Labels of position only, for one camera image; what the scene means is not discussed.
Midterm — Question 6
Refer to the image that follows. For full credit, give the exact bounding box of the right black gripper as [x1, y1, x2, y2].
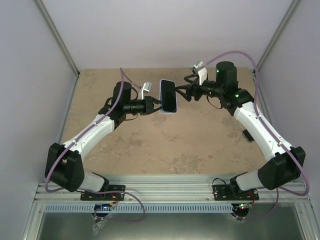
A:
[175, 74, 224, 102]

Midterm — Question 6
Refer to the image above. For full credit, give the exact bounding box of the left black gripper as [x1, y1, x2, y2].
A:
[124, 96, 166, 116]

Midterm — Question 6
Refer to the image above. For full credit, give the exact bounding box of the lavender phone case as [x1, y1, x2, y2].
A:
[158, 78, 178, 115]

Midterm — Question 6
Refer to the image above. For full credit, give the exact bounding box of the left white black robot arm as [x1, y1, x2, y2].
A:
[45, 81, 160, 200]

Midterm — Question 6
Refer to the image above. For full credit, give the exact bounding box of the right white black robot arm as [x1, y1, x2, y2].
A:
[175, 61, 306, 200]

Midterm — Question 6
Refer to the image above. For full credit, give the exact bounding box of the left circuit board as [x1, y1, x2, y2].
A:
[93, 202, 117, 211]

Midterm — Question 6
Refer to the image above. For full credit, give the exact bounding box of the circuit board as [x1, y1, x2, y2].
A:
[235, 202, 252, 210]
[93, 202, 117, 211]

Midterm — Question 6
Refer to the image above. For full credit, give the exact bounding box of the right circuit board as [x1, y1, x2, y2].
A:
[235, 202, 252, 210]

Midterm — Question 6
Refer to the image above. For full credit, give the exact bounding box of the clear plastic bag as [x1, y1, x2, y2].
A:
[92, 218, 106, 236]

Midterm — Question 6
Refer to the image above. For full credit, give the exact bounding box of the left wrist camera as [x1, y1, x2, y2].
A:
[139, 81, 152, 100]

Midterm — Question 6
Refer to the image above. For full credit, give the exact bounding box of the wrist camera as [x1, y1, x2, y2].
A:
[139, 81, 152, 100]
[192, 61, 208, 86]

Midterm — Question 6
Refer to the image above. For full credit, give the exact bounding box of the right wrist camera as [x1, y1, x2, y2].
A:
[192, 61, 208, 86]

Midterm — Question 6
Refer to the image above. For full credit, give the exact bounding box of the aluminium rail platform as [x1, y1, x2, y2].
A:
[34, 174, 310, 204]

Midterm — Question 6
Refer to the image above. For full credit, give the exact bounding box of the slotted grey cable duct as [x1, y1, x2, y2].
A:
[44, 203, 233, 214]

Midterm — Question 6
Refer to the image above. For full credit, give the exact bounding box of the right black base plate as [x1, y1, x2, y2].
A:
[212, 184, 260, 201]

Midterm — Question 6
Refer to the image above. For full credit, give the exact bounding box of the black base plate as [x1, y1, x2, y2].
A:
[212, 184, 260, 201]
[80, 184, 126, 202]

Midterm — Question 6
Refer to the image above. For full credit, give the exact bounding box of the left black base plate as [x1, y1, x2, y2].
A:
[80, 184, 126, 202]

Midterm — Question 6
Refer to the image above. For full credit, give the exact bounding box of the left aluminium frame post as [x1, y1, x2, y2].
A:
[33, 0, 80, 79]

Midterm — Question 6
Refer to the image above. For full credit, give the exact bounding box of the aluminium frame post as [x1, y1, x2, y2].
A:
[33, 0, 80, 79]
[257, 0, 302, 71]

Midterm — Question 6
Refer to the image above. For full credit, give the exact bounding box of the right aluminium frame post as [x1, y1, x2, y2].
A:
[257, 0, 302, 71]

